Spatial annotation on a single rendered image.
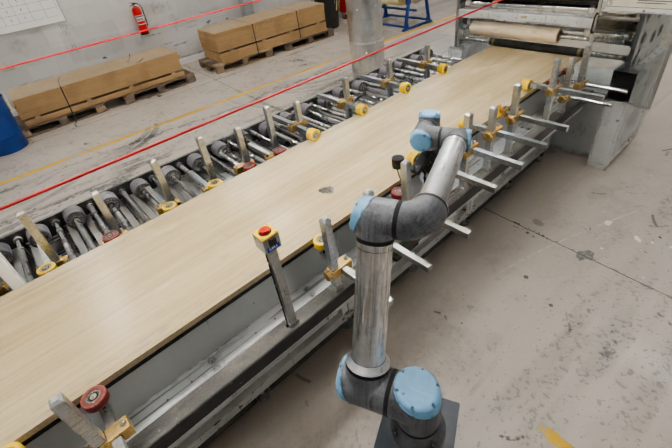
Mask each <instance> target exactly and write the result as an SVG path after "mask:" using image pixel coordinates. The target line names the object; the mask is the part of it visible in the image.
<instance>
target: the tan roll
mask: <svg viewBox="0 0 672 448"><path fill-rule="evenodd" d="M463 28H466V29H470V33H471V34H475V35H483V36H492V37H500V38H509V39H517V40H526V41H535V42H543V43H552V44H558V43H559V42H560V40H561V39H569V40H578V41H588V42H589V40H590V37H587V36H577V35H567V34H560V32H561V29H562V28H556V27H545V26H534V25H523V24H512V23H501V22H489V21H478V20H474V21H472V23H471V25H466V24H464V25H463Z"/></svg>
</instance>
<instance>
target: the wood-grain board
mask: <svg viewBox="0 0 672 448"><path fill-rule="evenodd" d="M554 60H555V59H552V58H545V57H538V56H531V55H524V54H517V53H510V52H502V51H495V50H488V49H484V50H482V51H480V52H478V53H476V54H474V55H472V56H470V57H468V58H466V59H464V60H462V61H461V62H459V63H457V64H455V65H453V66H451V67H449V68H448V71H447V73H446V74H441V73H437V74H435V75H433V76H431V77H429V78H427V79H425V80H423V81H421V82H420V83H418V84H416V85H414V86H412V87H411V90H410V92H409V93H408V94H405V93H402V92H400V93H398V94H396V95H394V96H392V97H390V98H388V99H386V100H384V101H382V102H381V103H379V104H377V105H375V106H373V107H371V108H369V109H368V113H367V115H365V116H361V115H358V114H357V115H355V116H353V117H351V118H349V119H347V120H345V121H343V122H341V123H340V124H338V125H336V126H334V127H332V128H330V129H328V130H326V131H324V132H322V133H321V135H320V138H319V140H317V141H312V140H310V139H308V140H306V141H304V142H302V143H300V144H299V145H297V146H295V147H293V148H291V149H289V150H287V151H285V152H283V153H281V154H279V155H277V156H275V157H273V158H271V159H269V160H267V161H265V162H263V163H261V164H259V165H258V166H256V167H254V168H252V169H250V170H248V171H246V172H244V173H242V174H240V175H238V176H236V177H234V178H232V179H230V180H228V181H226V182H224V183H222V184H220V185H219V186H217V187H215V188H213V189H211V190H209V191H207V192H205V193H203V194H201V195H199V196H197V197H195V198H193V199H191V200H189V201H187V202H185V203H183V204H181V205H179V206H178V207H176V208H174V209H172V210H170V211H168V212H166V213H164V214H162V215H160V216H158V217H156V218H154V219H152V220H150V221H148V222H146V223H144V224H142V225H140V226H138V227H137V228H135V229H133V230H131V231H129V232H127V233H125V234H123V235H121V236H119V237H117V238H115V239H113V240H111V241H109V242H107V243H105V244H103V245H101V246H99V247H97V248H96V249H94V250H92V251H90V252H88V253H86V254H84V255H82V256H80V257H78V258H76V259H74V260H72V261H70V262H68V263H66V264H64V265H62V266H60V267H58V268H57V269H55V270H53V271H51V272H49V273H47V274H45V275H43V276H41V277H39V278H37V279H35V280H33V281H31V282H29V283H27V284H25V285H23V286H21V287H19V288H17V289H16V290H14V291H12V292H10V293H8V294H6V295H4V296H2V297H0V448H3V447H4V446H5V445H7V444H9V443H11V442H19V443H22V442H24V441H25V440H27V439H28V438H29V437H31V436H32V435H34V434H35V433H37V432H38V431H40V430H41V429H43V428H44V427H46V426H47V425H48V424H50V423H51V422H53V421H54V420H56V419H57V418H59V417H58V416H57V415H55V414H54V413H53V412H52V411H51V410H50V408H49V404H48V400H49V399H51V398H52V397H54V396H55V395H57V394H58V393H60V392H62V393H63V394H64V395H65V396H66V397H67V398H68V399H69V400H70V401H71V402H72V403H73V404H74V405H75V406H76V405H78V404H79V403H80V401H81V398H82V396H83V395H84V393H85V392H86V391H87V390H88V389H90V388H91V387H93V386H96V385H103V386H105V385H107V384H108V383H110V382H111V381H113V380H114V379H116V378H117V377H119V376H120V375H121V374H123V373H124V372H126V371H127V370H129V369H130V368H132V367H133V366H135V365H136V364H138V363H139V362H140V361H142V360H143V359H145V358H146V357H148V356H149V355H151V354H152V353H154V352H155V351H157V350H158V349H159V348H161V347H162V346H164V345H165V344H167V343H168V342H170V341H171V340H173V339H174V338H176V337H177V336H178V335H180V334H181V333H183V332H184V331H186V330H187V329H189V328H190V327H192V326H193V325H195V324H196V323H197V322H199V321H200V320H202V319H203V318H205V317H206V316H208V315H209V314H211V313H212V312H214V311H215V310H216V309H218V308H219V307H221V306H222V305H224V304H225V303H227V302H228V301H230V300H231V299H233V298H234V297H235V296H237V295H238V294H240V293H241V292H243V291H244V290H246V289H247V288H249V287H250V286H252V285H253V284H254V283H256V282H257V281H259V280H260V279H262V278H263V277H265V276H266V275H268V274H269V273H270V269H269V266H268V262H267V260H266V256H265V254H264V253H263V252H262V251H261V250H260V249H258V248H257V247H256V244H255V241H254V238H253V235H252V232H253V231H255V230H257V229H258V228H260V227H262V226H263V225H265V224H267V223H268V224H270V225H271V226H272V227H274V228H275V229H276V230H278V233H279V236H280V240H281V243H282V245H281V246H280V247H278V248H277V252H278V255H279V259H280V262H281V265H282V264H284V263H285V262H287V261H288V260H289V259H291V258H292V257H294V256H295V255H297V254H298V253H300V252H301V251H303V250H304V249H306V248H307V247H308V246H310V245H311V244H313V239H314V237H315V236H316V235H318V234H321V229H320V224H319V219H321V218H322V217H324V216H326V217H328V218H330V219H331V224H332V230H333V229H335V228H336V227H338V226H339V225H341V224H342V223H344V222H345V221H346V220H348V219H349V218H350V216H351V213H352V210H353V207H354V205H355V203H356V201H357V200H358V199H359V198H360V197H361V196H363V191H365V190H366V189H368V188H369V189H371V190H373V191H374V195H376V196H377V197H382V196H383V195H384V194H386V193H387V192H389V191H390V190H392V189H393V188H395V187H396V186H398V185H399V184H401V181H400V178H399V176H398V173H397V170H395V169H393V168H392V160H391V158H392V156H394V155H403V156H404V160H405V158H406V155H407V153H408V152H409V151H410V150H414V151H416V150H415V149H413V148H412V146H411V144H410V136H411V133H412V131H413V130H414V128H415V126H416V125H417V123H418V121H419V117H418V115H419V112H420V111H422V110H425V109H434V110H438V111H439V112H440V116H441V118H440V126H441V127H453V128H458V123H459V121H460V119H461V118H462V117H464V114H466V113H467V112H471V113H473V114H474V116H473V122H475V123H479V124H481V125H487V123H488V115H489V108H490V107H491V106H493V105H494V106H498V105H499V104H501V105H502V106H503V107H504V106H505V105H507V107H506V108H509V109H510V107H511V100H512V93H513V87H514V85H515V84H516V83H521V81H522V80H523V79H524V78H527V79H532V80H533V82H536V83H540V84H546V83H547V79H549V78H550V77H551V72H552V67H553V62H554ZM328 186H333V187H334V189H333V191H334V192H333V193H332V194H327V193H321V192H319V191H318V190H319V189H321V188H323V187H328Z"/></svg>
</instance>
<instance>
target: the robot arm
mask: <svg viewBox="0 0 672 448"><path fill-rule="evenodd" d="M418 117H419V121H418V123H417V125H416V126H415V128H414V130H413V131H412V133H411V136H410V144H411V146H412V148H413V149H415V150H416V151H419V152H422V153H421V154H420V155H419V157H418V158H417V160H416V161H415V163H414V164H413V165H412V167H411V168H410V171H411V172H412V173H413V174H416V175H419V177H420V179H421V181H422V183H423V187H422V190H421V192H420V193H418V194H416V195H415V196H414V197H413V198H412V199H411V200H408V201H403V200H397V199H391V198H384V197H377V196H376V195H374V196H369V195H363V196H361V197H360V198H359V199H358V200H357V201H356V203H355V205H354V207H353V210H352V213H351V216H350V222H349V227H350V230H351V231H353V232H356V241H357V249H356V272H355V295H354V317H353V341H352V350H350V351H349V353H348V354H346V355H345V356H344V357H343V358H342V360H341V362H340V365H339V366H340V368H339V369H338V372H337V377H336V392H337V395H338V396H339V398H341V399H342V400H344V401H347V402H348V403H349V404H353V405H356V406H359V407H361V408H364V409H367V410H369V411H372V412H375V413H377V414H380V415H383V416H385V417H388V418H391V419H390V427H391V433H392V436H393V439H394V440H395V442H396V444H397V445H398V446H399V447H400V448H441V446H442V444H443V442H444V439H445V434H446V426H445V421H444V418H443V415H442V413H441V406H442V394H441V389H440V385H439V383H438V381H437V379H436V378H435V377H434V376H433V374H432V373H430V372H429V371H428V370H426V369H423V368H421V367H417V366H410V367H406V368H404V369H402V370H398V369H395V368H392V367H390V364H391V363H390V358H389V356H388V355H387V354H386V353H385V350H386V337H387V323H388V309H389V296H390V282H391V268H392V254H393V244H394V241H395V240H399V241H412V240H417V239H421V238H424V237H426V236H429V235H431V234H433V233H434V232H436V231H437V230H438V229H440V228H441V227H442V226H443V224H444V223H445V221H446V219H447V216H448V212H449V210H448V205H447V200H448V197H449V194H450V192H451V189H452V186H453V183H454V180H455V177H456V175H457V172H458V169H459V166H460V163H461V160H462V158H463V155H464V152H469V151H470V148H471V139H472V130H471V129H466V128H453V127H441V126H440V118H441V116H440V112H439V111H438V110H434V109H425V110H422V111H420V112H419V115H418ZM439 149H440V151H439Z"/></svg>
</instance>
